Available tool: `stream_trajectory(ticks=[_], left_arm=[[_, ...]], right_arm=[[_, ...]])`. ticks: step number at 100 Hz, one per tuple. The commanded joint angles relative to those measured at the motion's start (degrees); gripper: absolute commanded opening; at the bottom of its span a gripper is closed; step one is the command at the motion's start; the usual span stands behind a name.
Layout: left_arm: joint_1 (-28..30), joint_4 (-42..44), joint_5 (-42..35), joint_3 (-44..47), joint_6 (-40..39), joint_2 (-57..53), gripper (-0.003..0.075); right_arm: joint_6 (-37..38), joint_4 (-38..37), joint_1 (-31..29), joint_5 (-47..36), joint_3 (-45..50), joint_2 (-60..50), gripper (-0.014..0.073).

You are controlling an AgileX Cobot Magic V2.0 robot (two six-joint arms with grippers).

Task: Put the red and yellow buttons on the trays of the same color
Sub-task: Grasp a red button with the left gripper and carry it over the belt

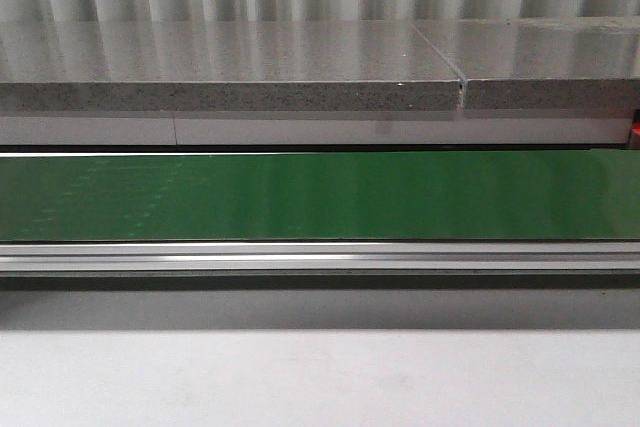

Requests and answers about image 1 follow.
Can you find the left grey stone slab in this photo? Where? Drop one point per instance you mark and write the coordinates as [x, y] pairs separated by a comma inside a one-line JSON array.
[[181, 66]]

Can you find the grey stone slab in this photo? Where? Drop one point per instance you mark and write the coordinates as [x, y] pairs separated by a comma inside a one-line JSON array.
[[181, 66], [542, 63]]

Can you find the white base panel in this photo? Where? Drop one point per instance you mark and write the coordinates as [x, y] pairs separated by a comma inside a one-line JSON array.
[[566, 127]]

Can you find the green conveyor belt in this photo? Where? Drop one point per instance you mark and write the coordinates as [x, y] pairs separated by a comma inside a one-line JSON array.
[[352, 196]]

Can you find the right grey stone slab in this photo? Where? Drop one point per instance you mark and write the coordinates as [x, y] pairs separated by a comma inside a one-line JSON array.
[[542, 63]]

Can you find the aluminium conveyor frame rail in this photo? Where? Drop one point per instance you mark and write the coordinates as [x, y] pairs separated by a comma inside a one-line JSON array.
[[317, 258]]

